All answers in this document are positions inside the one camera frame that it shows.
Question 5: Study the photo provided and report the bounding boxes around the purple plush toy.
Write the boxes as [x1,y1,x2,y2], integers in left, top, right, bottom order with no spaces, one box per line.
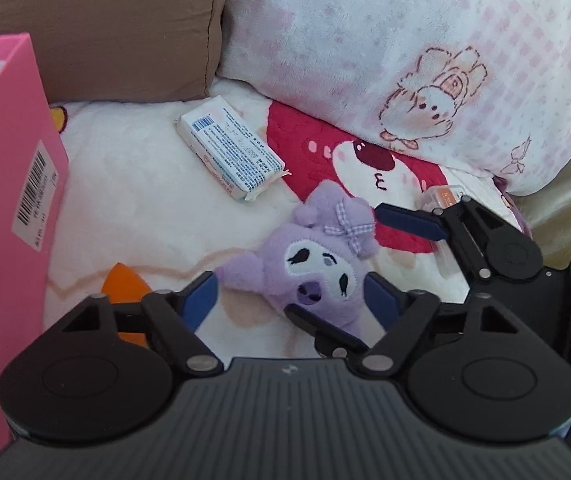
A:
[216,180,380,336]

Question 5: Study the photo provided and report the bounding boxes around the pink checkered bunny pillow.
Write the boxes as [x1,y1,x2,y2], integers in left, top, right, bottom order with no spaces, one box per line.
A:
[219,0,571,195]

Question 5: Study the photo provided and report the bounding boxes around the white tissue pack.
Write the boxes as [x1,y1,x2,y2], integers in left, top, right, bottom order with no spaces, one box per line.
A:
[174,96,290,202]

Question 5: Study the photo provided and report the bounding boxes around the orange makeup sponge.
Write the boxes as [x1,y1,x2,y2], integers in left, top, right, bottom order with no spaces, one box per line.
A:
[101,262,152,349]

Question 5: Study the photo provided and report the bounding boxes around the brown embroidered pillow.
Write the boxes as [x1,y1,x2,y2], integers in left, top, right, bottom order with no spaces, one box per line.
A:
[0,0,226,102]

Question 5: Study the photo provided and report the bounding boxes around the pink cardboard box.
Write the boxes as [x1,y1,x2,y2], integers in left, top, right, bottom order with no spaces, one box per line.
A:
[0,34,68,449]

